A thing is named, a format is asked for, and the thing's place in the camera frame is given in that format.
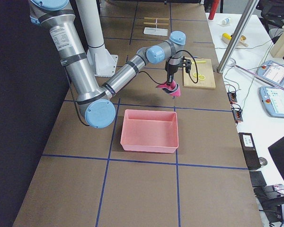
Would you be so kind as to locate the near teach pendant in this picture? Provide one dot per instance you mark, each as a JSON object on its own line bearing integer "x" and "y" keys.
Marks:
{"x": 273, "y": 101}

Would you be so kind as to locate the pink grey cleaning cloth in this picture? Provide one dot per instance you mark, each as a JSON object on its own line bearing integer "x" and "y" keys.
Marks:
{"x": 171, "y": 89}

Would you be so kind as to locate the red cylinder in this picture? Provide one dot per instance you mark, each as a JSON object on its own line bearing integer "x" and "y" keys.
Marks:
{"x": 214, "y": 6}

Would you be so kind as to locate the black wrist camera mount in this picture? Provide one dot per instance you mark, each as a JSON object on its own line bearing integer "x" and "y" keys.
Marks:
{"x": 186, "y": 64}

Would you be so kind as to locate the teach pendant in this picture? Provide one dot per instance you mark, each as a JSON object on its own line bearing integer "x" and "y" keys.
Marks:
{"x": 272, "y": 71}
{"x": 273, "y": 101}

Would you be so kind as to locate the white rectangular tray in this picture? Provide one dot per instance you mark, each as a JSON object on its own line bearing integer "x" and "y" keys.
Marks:
{"x": 155, "y": 31}

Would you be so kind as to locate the black office chair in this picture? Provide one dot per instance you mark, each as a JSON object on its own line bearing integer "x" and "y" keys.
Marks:
{"x": 272, "y": 13}

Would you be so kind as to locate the right wooden dowel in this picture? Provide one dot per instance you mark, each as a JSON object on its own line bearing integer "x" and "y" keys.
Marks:
{"x": 157, "y": 24}

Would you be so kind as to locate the pink plastic bin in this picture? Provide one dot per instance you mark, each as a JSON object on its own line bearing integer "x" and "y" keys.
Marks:
{"x": 150, "y": 131}

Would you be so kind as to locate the black power box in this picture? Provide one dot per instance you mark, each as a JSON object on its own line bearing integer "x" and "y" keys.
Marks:
{"x": 249, "y": 151}

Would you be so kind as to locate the aluminium frame post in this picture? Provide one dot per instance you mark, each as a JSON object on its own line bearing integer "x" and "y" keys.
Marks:
{"x": 243, "y": 21}

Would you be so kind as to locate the left wooden dowel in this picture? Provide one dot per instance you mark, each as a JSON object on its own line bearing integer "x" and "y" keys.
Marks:
{"x": 156, "y": 18}

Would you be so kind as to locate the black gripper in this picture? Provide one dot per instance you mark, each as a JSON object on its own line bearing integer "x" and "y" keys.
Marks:
{"x": 171, "y": 71}

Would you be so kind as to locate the lower lemon slice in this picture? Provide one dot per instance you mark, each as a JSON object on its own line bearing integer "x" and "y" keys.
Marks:
{"x": 201, "y": 77}

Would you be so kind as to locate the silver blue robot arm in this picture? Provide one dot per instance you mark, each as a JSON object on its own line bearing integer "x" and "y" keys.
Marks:
{"x": 92, "y": 71}

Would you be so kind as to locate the wooden cutting board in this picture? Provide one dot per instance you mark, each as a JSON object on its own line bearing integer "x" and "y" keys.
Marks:
{"x": 206, "y": 69}

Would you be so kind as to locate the yellow plastic knife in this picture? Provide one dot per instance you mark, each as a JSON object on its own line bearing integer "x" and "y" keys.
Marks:
{"x": 198, "y": 62}

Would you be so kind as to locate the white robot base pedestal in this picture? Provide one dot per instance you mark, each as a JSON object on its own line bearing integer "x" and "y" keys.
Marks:
{"x": 102, "y": 62}

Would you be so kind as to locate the far teach pendant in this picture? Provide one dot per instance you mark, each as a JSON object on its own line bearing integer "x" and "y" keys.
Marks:
{"x": 272, "y": 71}

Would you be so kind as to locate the white small bottle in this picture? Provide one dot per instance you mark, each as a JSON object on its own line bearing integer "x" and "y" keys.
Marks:
{"x": 226, "y": 21}

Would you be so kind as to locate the wooden dowel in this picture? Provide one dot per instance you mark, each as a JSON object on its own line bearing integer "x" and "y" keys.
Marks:
{"x": 157, "y": 24}
{"x": 156, "y": 18}

